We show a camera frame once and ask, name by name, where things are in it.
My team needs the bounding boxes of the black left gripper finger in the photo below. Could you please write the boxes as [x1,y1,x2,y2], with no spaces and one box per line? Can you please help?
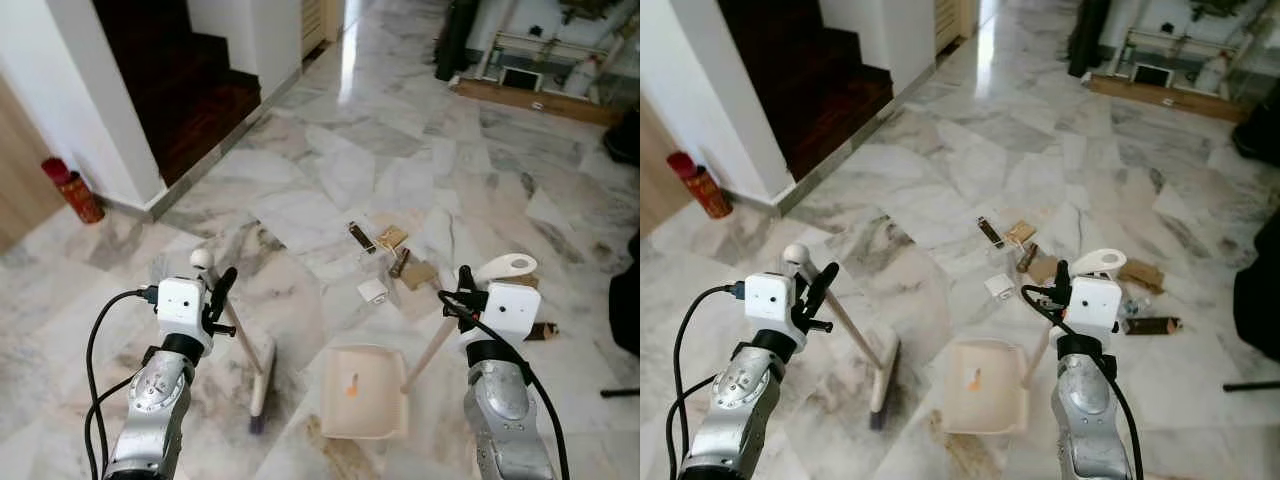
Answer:
[207,266,240,313]
[804,263,839,310]

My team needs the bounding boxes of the beige hand brush purple bristles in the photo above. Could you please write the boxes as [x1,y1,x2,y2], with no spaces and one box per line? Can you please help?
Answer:
[782,243,901,431]
[190,249,279,436]

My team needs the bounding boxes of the beige long-handled dustpan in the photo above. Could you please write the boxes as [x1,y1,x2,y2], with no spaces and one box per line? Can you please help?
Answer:
[940,248,1128,436]
[320,253,538,441]

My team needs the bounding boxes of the red cylindrical can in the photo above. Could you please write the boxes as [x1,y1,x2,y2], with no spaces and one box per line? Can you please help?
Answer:
[40,157,106,225]
[667,152,734,221]

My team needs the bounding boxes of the large black fabric object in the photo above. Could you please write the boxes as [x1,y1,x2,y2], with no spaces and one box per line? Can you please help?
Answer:
[608,233,641,358]
[1232,208,1280,363]

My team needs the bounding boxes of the metal rack with wooden base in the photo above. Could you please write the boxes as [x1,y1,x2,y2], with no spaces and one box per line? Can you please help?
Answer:
[1085,0,1280,124]
[447,0,641,128]

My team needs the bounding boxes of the dark wooden staircase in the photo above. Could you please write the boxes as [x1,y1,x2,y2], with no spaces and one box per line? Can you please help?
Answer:
[718,0,894,183]
[93,0,263,188]

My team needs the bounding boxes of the brown wooden door panel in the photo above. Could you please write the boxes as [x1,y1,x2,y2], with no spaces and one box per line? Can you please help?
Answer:
[640,95,693,239]
[0,72,66,253]

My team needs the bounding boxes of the small black fabric object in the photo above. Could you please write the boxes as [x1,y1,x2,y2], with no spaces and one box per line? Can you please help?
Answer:
[603,108,641,166]
[1230,100,1280,168]

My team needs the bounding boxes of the tall black bag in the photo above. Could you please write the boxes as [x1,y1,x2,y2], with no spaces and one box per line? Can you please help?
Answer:
[1067,0,1113,79]
[433,0,483,83]

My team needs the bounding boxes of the light wooden louvre door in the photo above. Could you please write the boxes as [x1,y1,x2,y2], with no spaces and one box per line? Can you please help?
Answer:
[300,0,348,59]
[935,0,981,53]

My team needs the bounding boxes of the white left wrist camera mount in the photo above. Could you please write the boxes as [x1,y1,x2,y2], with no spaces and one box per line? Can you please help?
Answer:
[155,278,213,359]
[742,272,803,349]

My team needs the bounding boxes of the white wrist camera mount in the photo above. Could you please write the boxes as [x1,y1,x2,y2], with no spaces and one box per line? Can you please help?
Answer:
[742,272,803,349]
[462,280,542,356]
[155,278,213,359]
[1060,277,1123,351]

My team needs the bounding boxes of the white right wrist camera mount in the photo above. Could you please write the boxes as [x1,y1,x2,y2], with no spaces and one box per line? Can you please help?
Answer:
[462,280,542,356]
[1060,277,1123,351]

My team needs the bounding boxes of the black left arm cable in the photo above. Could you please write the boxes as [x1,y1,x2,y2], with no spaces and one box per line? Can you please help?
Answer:
[665,283,746,480]
[83,285,161,480]

